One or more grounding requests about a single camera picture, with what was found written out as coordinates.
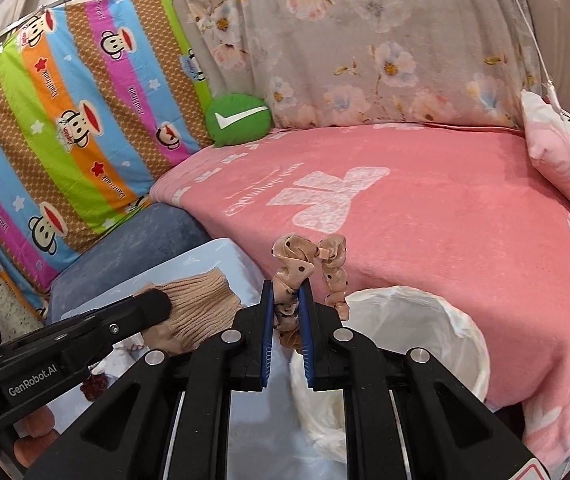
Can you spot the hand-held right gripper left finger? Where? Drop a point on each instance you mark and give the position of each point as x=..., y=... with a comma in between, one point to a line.
x=266, y=330

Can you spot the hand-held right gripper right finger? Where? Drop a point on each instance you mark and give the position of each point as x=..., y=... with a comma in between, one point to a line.
x=305, y=335

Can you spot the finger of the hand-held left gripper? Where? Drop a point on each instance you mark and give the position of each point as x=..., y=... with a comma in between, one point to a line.
x=135, y=312

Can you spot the beige knit cloth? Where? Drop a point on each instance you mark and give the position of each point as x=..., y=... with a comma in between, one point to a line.
x=195, y=305

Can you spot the beige polka dot scrunchie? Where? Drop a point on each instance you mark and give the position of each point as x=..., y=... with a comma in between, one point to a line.
x=290, y=260

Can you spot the bin with white bag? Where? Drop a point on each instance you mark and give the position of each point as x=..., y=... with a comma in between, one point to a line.
x=415, y=320

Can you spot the blue-grey cushion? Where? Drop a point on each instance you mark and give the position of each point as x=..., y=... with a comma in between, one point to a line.
x=130, y=245

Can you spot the light blue palm print pillow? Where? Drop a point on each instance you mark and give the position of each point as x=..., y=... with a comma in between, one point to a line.
x=210, y=257

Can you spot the pink bow print blanket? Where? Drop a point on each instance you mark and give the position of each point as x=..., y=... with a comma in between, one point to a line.
x=415, y=220

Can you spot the green check mark cushion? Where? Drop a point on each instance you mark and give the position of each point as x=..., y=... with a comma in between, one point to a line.
x=237, y=130

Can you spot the striped cartoon pillow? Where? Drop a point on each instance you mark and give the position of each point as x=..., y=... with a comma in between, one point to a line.
x=65, y=110

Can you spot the grey floral sheet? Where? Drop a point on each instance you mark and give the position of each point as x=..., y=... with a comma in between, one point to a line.
x=340, y=35

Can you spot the pink and white pillow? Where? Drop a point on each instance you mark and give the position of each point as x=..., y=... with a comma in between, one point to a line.
x=555, y=150

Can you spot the beige curtain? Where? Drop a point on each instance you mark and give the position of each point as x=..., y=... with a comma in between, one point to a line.
x=555, y=35

